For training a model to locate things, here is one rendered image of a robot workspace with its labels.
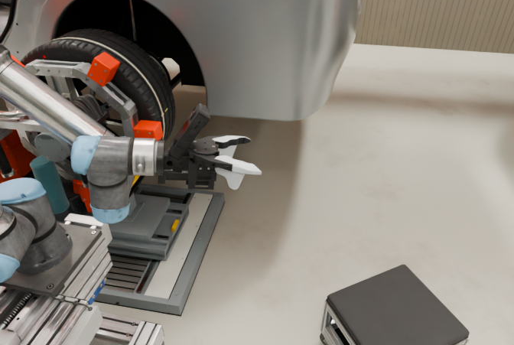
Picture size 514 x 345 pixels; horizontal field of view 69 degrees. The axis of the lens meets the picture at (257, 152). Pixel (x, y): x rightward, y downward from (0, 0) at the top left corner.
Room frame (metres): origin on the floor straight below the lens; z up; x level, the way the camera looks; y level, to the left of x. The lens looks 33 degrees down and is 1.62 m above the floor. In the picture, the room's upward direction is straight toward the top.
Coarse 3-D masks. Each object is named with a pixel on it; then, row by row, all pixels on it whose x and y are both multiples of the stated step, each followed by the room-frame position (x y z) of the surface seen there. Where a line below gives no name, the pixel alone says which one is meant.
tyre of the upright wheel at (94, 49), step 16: (80, 32) 1.57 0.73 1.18; (96, 32) 1.58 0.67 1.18; (112, 32) 1.62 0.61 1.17; (48, 48) 1.43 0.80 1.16; (64, 48) 1.42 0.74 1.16; (80, 48) 1.41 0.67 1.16; (96, 48) 1.43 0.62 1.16; (112, 48) 1.48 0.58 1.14; (128, 48) 1.54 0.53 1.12; (128, 64) 1.44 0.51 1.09; (144, 64) 1.51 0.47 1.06; (112, 80) 1.39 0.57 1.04; (128, 80) 1.37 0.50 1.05; (144, 80) 1.43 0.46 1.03; (160, 80) 1.52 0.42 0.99; (128, 96) 1.38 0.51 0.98; (144, 96) 1.37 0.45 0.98; (160, 96) 1.46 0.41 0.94; (144, 112) 1.37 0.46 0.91; (160, 112) 1.42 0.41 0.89
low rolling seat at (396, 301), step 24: (360, 288) 0.95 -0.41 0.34; (384, 288) 0.95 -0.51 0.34; (408, 288) 0.95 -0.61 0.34; (336, 312) 0.87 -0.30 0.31; (360, 312) 0.85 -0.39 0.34; (384, 312) 0.85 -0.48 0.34; (408, 312) 0.85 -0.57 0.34; (432, 312) 0.85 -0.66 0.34; (336, 336) 0.86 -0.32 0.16; (360, 336) 0.75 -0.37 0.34; (384, 336) 0.75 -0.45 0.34; (408, 336) 0.75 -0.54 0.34; (432, 336) 0.75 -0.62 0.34; (456, 336) 0.75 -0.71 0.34
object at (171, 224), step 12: (180, 204) 1.66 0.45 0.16; (168, 216) 1.57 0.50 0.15; (180, 216) 1.55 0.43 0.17; (168, 228) 1.48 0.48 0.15; (180, 228) 1.51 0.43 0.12; (120, 240) 1.39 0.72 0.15; (132, 240) 1.39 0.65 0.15; (156, 240) 1.37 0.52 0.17; (168, 240) 1.37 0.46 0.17; (120, 252) 1.35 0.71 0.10; (132, 252) 1.34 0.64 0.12; (144, 252) 1.32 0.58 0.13; (156, 252) 1.31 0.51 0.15; (168, 252) 1.34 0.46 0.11
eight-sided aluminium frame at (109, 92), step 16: (32, 64) 1.35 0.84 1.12; (48, 64) 1.35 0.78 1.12; (64, 64) 1.37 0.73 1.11; (80, 64) 1.35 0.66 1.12; (112, 96) 1.30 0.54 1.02; (128, 112) 1.29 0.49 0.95; (128, 128) 1.29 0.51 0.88; (32, 144) 1.38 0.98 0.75; (64, 160) 1.40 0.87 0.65; (64, 176) 1.35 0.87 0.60; (80, 176) 1.34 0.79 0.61
